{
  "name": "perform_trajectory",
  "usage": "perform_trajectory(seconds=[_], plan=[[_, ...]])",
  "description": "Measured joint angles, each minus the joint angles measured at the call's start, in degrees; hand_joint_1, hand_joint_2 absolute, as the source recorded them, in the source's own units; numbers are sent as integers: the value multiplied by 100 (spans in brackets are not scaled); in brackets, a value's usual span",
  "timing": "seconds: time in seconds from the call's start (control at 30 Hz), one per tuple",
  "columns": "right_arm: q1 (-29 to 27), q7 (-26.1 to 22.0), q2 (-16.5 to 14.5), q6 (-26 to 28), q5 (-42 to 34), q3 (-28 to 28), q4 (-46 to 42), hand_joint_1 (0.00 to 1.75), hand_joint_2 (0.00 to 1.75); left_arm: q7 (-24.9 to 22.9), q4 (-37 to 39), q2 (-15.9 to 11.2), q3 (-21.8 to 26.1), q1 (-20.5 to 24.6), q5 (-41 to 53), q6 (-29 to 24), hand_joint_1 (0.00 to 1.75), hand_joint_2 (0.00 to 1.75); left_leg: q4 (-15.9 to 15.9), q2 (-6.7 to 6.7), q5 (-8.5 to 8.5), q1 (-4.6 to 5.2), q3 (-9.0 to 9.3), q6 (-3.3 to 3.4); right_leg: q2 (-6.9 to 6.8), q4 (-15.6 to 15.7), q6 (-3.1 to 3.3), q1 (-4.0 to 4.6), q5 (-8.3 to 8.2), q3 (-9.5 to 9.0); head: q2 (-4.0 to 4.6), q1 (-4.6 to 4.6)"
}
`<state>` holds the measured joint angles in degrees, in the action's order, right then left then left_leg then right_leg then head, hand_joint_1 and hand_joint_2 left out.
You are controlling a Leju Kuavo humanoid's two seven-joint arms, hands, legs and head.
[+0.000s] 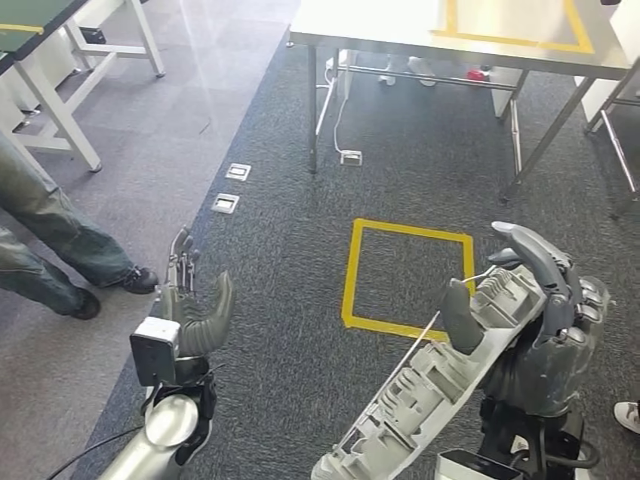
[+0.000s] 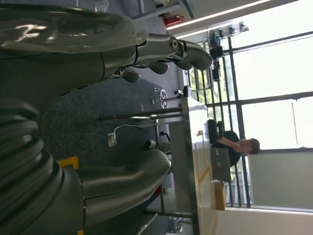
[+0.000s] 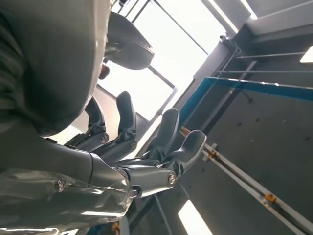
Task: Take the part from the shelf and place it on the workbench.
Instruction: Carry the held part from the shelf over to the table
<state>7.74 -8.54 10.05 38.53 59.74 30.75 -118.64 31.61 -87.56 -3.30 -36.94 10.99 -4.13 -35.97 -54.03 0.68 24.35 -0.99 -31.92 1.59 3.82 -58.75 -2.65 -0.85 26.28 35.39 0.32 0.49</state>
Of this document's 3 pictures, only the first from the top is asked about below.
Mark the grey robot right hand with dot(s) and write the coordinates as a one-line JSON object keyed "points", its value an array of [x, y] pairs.
{"points": [[550, 371]]}

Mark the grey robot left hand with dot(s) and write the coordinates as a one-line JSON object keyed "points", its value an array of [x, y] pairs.
{"points": [[195, 334]]}

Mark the silver wheel hubcap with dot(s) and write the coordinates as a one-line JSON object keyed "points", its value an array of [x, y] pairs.
{"points": [[415, 391]]}

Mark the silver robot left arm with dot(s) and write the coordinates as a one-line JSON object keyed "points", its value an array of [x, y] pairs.
{"points": [[167, 424]]}

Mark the green top white workbench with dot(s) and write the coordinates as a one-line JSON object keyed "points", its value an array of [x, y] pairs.
{"points": [[55, 112]]}

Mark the metal floor socket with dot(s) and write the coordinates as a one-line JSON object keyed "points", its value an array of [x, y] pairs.
{"points": [[225, 204], [238, 172]]}

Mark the yellow tape floor square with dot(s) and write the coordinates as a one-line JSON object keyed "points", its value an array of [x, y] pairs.
{"points": [[352, 278]]}

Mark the white panel cabinet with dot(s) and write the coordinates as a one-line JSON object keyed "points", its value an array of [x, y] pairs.
{"points": [[595, 99]]}

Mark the small red object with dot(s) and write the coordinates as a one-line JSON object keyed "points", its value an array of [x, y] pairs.
{"points": [[478, 74]]}

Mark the yellow tape table outline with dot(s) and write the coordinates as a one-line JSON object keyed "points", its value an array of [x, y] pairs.
{"points": [[500, 40]]}

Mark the stainless steel work table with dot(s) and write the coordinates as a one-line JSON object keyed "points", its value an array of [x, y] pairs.
{"points": [[375, 23], [627, 26]]}

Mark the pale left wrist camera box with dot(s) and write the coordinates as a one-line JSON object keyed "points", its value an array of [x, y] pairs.
{"points": [[152, 354]]}

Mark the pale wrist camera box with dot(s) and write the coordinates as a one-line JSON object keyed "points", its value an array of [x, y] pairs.
{"points": [[465, 469], [152, 354]]}

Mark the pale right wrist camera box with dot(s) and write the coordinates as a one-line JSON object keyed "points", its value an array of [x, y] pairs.
{"points": [[465, 469]]}

